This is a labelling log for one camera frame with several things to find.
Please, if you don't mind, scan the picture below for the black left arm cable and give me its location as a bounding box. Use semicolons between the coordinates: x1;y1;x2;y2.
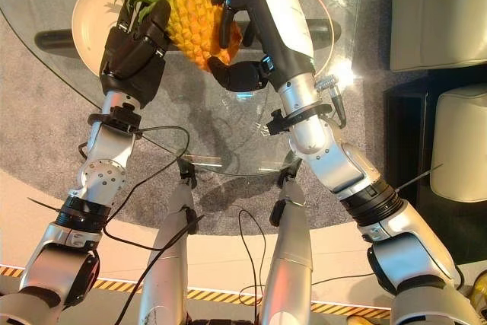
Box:
101;125;191;253

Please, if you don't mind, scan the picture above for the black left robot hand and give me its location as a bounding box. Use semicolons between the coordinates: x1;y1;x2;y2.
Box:
99;0;172;110

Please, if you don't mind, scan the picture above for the silver robot leg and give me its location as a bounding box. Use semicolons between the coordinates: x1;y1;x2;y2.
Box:
258;157;314;325
138;157;203;325

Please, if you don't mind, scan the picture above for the silver left robot leg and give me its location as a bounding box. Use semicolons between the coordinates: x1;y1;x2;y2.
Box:
138;157;203;325

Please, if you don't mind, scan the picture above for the thin orange cable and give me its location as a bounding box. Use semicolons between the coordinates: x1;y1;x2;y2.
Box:
279;0;338;75

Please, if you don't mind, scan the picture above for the black side table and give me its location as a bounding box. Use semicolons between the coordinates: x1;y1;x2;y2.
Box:
383;68;487;266

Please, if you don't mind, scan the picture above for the yellow pineapple with green crown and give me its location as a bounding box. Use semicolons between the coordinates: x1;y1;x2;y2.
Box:
101;0;243;73

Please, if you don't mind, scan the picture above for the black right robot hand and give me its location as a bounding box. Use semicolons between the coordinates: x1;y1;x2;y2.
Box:
207;0;317;93

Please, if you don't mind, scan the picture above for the cream round plate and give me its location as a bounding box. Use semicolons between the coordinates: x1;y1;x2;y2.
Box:
71;0;131;77

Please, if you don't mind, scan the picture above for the yellow object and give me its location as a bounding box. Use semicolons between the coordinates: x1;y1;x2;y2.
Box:
462;271;487;307

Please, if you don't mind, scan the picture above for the silver right robot leg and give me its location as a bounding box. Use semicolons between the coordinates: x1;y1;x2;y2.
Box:
258;157;314;325

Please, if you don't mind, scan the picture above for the silver spring cable connector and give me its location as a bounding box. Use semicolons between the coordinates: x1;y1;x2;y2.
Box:
314;75;348;129

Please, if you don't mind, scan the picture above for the grey carpet rug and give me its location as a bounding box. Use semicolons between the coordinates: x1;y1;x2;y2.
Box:
0;0;429;237

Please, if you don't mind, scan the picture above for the thin black looped cable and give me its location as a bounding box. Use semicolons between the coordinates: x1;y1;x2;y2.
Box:
237;209;268;298

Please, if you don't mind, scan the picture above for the yellow black hazard tape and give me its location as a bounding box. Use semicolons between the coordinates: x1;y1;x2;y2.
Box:
0;265;393;320

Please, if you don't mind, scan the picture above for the cream sofa seat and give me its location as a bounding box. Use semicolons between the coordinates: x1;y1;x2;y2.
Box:
389;0;487;73

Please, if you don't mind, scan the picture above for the cream cushioned stool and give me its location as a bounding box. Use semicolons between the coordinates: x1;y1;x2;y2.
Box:
429;83;487;204

